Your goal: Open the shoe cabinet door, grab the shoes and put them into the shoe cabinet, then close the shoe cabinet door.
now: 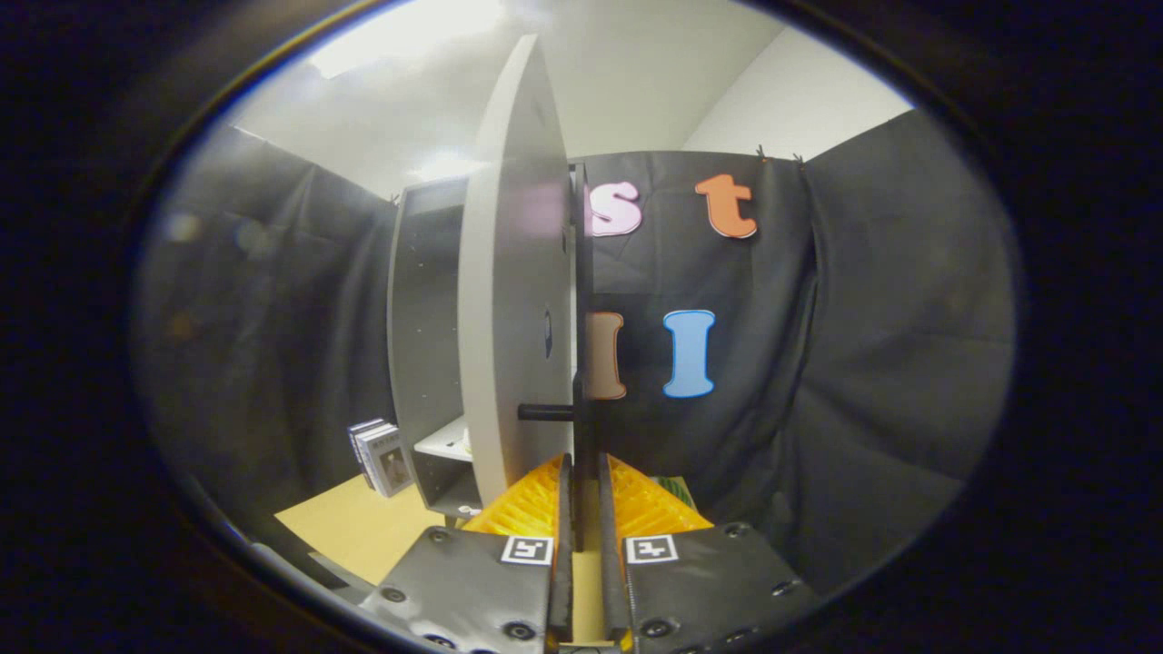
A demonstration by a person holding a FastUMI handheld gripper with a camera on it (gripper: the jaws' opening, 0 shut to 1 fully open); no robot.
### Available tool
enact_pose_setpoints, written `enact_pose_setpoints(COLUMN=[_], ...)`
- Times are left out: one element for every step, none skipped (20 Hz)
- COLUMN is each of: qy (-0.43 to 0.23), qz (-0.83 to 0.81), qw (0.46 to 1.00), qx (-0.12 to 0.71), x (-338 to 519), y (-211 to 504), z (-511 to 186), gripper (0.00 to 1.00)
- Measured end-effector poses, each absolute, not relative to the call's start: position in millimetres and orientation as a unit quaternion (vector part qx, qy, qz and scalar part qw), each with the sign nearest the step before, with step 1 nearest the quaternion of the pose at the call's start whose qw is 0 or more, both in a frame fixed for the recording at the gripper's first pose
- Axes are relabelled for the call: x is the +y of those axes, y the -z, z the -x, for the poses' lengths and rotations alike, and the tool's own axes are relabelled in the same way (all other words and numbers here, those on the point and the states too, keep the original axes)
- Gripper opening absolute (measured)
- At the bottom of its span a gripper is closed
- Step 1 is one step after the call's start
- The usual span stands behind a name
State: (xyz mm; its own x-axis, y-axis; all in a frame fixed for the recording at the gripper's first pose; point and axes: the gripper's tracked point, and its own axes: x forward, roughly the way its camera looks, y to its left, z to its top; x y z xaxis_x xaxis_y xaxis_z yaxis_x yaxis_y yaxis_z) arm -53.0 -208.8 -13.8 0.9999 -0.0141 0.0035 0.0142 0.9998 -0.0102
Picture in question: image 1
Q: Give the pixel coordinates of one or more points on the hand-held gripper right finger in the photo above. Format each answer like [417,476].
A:
[607,545]

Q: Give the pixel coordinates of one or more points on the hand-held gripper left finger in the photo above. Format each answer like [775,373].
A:
[565,545]

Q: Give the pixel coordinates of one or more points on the grey shoe cabinet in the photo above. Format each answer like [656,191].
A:
[422,318]

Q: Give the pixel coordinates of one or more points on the beige shoe cabinet door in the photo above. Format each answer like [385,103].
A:
[513,272]

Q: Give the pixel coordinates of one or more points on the toy watermelon slice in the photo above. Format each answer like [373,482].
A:
[677,490]

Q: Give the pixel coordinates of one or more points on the book with portrait cover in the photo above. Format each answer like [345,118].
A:
[395,465]

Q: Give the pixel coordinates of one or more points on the black backdrop cloth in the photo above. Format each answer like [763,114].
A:
[863,318]

